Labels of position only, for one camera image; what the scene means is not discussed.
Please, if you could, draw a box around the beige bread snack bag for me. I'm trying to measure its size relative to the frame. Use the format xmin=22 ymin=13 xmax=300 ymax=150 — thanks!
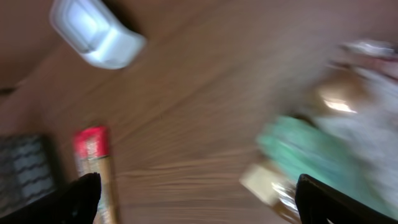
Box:
xmin=240 ymin=39 xmax=397 ymax=223

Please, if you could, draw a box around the white tube gold cap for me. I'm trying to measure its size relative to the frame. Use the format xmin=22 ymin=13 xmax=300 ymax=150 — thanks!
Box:
xmin=314 ymin=68 xmax=397 ymax=203

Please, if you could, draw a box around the grey plastic mesh basket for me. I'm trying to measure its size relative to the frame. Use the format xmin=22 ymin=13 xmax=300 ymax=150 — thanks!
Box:
xmin=1 ymin=134 xmax=57 ymax=217

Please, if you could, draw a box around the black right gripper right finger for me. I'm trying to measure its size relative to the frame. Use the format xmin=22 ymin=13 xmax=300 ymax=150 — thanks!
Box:
xmin=295 ymin=174 xmax=397 ymax=224

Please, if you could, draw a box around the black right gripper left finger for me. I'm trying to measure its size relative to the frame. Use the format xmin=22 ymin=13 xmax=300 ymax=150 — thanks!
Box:
xmin=1 ymin=172 xmax=101 ymax=224

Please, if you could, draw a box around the white barcode scanner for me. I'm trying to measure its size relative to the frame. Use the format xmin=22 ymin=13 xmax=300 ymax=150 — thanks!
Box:
xmin=49 ymin=0 xmax=146 ymax=70

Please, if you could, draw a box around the teal snack packet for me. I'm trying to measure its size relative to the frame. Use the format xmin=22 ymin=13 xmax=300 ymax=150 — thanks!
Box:
xmin=257 ymin=116 xmax=397 ymax=218

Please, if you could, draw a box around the red spaghetti pasta packet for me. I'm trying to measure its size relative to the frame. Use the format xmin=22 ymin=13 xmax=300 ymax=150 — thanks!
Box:
xmin=73 ymin=126 xmax=119 ymax=224

